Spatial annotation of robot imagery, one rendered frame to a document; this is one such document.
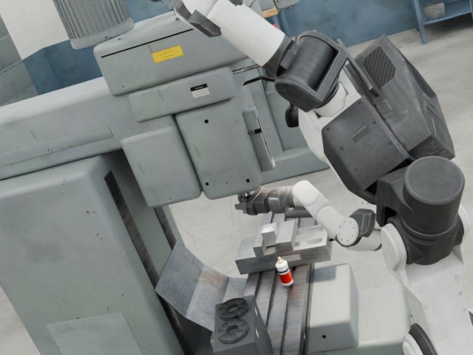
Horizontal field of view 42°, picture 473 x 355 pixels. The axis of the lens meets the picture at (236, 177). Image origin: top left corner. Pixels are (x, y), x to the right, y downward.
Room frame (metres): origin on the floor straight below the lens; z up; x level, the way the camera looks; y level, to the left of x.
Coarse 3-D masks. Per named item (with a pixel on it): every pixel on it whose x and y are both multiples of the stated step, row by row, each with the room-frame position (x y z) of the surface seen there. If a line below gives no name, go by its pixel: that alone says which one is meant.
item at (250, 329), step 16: (224, 304) 1.54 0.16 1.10; (240, 304) 1.51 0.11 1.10; (256, 304) 1.55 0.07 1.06; (224, 320) 1.48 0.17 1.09; (240, 320) 1.44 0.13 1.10; (256, 320) 1.46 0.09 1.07; (224, 336) 1.39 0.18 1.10; (240, 336) 1.37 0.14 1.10; (256, 336) 1.38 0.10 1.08; (224, 352) 1.36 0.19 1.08; (240, 352) 1.35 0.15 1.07; (256, 352) 1.34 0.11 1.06
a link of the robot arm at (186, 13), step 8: (176, 0) 1.42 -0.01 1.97; (184, 0) 1.39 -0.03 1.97; (192, 0) 1.39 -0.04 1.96; (200, 0) 1.38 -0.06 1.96; (208, 0) 1.38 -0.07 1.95; (216, 0) 1.38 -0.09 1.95; (176, 8) 1.40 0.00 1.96; (184, 8) 1.39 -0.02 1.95; (192, 8) 1.38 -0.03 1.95; (200, 8) 1.38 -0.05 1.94; (208, 8) 1.38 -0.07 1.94; (184, 16) 1.39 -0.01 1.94
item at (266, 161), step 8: (248, 112) 1.82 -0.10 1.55; (256, 112) 1.83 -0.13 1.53; (248, 120) 1.82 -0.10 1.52; (256, 120) 1.81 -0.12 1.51; (248, 128) 1.82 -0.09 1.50; (256, 128) 1.81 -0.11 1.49; (256, 136) 1.82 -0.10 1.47; (264, 136) 1.84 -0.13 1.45; (256, 144) 1.82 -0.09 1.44; (264, 144) 1.81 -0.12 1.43; (256, 152) 1.82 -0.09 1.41; (264, 152) 1.81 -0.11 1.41; (264, 160) 1.82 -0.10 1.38; (272, 160) 1.84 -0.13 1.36; (264, 168) 1.82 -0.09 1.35; (272, 168) 1.81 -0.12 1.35
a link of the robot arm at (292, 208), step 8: (280, 192) 1.76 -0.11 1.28; (288, 192) 1.75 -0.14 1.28; (280, 200) 1.75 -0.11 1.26; (288, 200) 1.73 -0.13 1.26; (296, 200) 1.71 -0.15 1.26; (288, 208) 1.72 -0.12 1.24; (296, 208) 1.70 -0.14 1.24; (304, 208) 1.69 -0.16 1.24; (288, 216) 1.71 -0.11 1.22; (296, 216) 1.69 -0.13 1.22; (304, 216) 1.68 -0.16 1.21; (312, 216) 1.66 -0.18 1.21
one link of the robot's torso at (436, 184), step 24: (408, 168) 1.07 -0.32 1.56; (432, 168) 1.06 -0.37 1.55; (456, 168) 1.05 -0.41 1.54; (384, 192) 1.16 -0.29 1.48; (408, 192) 1.04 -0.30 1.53; (432, 192) 1.02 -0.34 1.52; (456, 192) 1.00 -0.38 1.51; (384, 216) 1.26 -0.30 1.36; (408, 216) 1.07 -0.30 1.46; (432, 216) 1.02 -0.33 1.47; (456, 216) 1.06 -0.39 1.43
